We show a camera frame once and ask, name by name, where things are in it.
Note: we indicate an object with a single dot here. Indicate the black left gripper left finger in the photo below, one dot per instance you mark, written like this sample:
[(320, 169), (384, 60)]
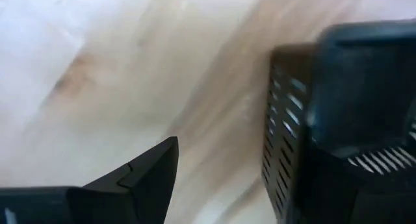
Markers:
[(130, 194)]

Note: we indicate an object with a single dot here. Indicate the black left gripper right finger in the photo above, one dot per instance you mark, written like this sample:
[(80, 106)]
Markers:
[(357, 201)]

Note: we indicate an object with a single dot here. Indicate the black plastic basket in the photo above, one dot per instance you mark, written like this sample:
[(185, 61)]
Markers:
[(282, 159), (364, 94)]

